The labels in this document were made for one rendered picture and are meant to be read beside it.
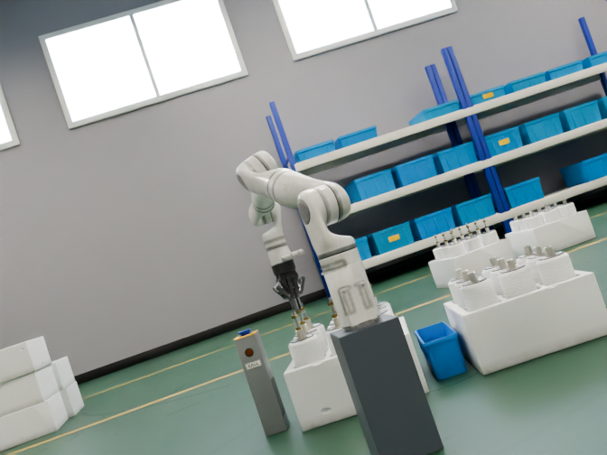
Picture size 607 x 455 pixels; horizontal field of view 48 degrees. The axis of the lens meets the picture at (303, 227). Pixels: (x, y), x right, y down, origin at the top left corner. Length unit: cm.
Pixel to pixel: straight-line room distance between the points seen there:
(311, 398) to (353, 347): 60
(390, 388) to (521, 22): 696
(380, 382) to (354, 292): 20
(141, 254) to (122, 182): 75
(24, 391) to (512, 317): 299
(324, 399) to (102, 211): 535
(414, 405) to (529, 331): 62
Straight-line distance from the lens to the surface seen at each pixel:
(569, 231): 457
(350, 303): 152
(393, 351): 152
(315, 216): 151
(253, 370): 217
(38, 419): 430
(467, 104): 690
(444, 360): 215
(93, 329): 718
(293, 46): 745
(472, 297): 207
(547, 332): 209
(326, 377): 206
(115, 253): 713
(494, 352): 206
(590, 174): 730
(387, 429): 154
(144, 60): 740
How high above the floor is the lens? 50
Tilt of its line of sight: 2 degrees up
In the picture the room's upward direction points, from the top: 19 degrees counter-clockwise
